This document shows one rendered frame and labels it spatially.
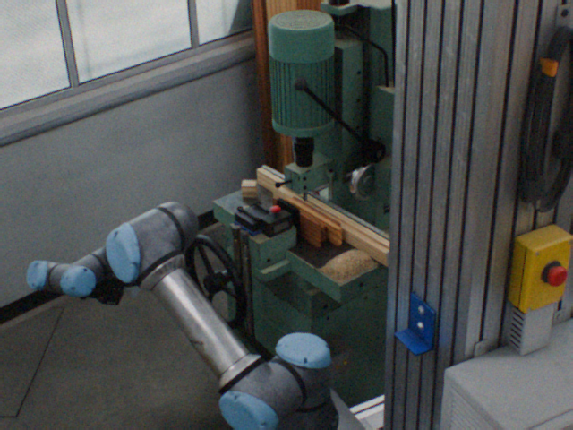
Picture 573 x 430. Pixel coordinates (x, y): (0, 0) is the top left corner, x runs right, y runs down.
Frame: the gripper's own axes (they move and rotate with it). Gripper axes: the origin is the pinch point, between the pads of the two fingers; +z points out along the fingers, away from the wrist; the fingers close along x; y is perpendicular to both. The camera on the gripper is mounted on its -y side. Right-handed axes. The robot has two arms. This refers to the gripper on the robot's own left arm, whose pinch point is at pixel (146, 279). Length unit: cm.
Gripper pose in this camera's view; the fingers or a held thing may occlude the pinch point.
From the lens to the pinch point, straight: 252.2
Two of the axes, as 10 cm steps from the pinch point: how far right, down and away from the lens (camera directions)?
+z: 6.9, 1.4, 7.1
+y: -3.8, 9.0, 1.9
